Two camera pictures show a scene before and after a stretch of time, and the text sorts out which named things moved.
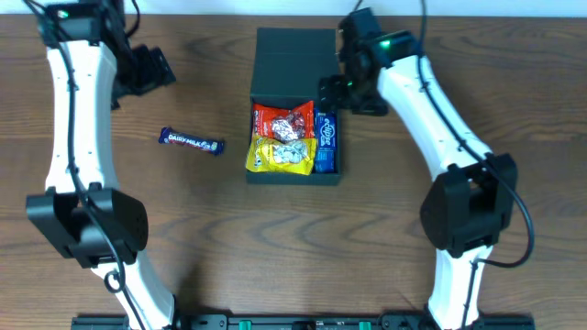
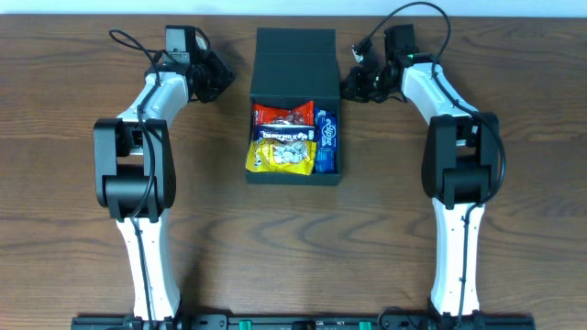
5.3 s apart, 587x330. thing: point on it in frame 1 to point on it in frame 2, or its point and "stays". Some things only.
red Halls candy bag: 276,122 stays
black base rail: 522,322 stays
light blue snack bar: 326,161 stays
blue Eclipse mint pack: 326,137 stays
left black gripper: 153,67 to 220,73
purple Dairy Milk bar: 213,146 to 286,132
